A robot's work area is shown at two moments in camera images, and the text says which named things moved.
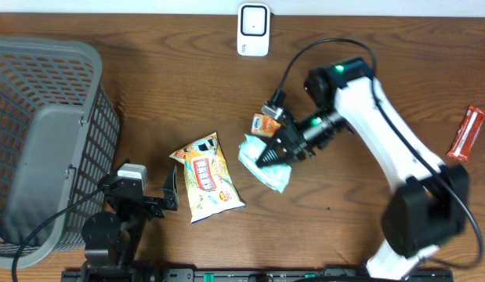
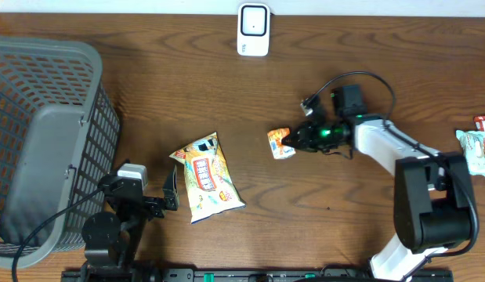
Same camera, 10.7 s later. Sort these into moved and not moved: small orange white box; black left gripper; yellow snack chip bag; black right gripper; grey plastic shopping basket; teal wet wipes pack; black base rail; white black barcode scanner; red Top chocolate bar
Moved: black right gripper; teal wet wipes pack; small orange white box; red Top chocolate bar
Not moved: yellow snack chip bag; black base rail; black left gripper; white black barcode scanner; grey plastic shopping basket
